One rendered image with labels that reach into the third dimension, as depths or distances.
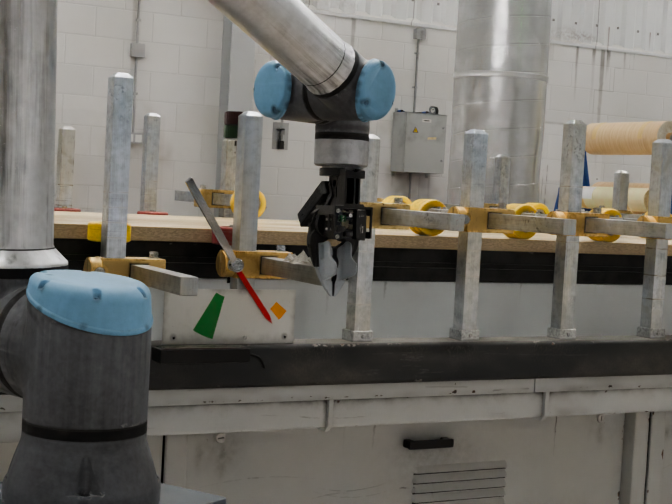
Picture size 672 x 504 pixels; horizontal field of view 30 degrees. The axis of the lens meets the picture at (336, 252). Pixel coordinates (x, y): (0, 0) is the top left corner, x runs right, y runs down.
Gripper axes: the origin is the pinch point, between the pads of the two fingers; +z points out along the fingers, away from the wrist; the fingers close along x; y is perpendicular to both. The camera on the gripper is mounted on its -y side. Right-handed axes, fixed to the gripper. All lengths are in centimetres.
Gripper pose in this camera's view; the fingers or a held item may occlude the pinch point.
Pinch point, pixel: (330, 288)
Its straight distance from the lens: 210.0
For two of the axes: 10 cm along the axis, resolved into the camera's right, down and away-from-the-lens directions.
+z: -0.4, 10.0, 0.2
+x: 8.8, 0.3, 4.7
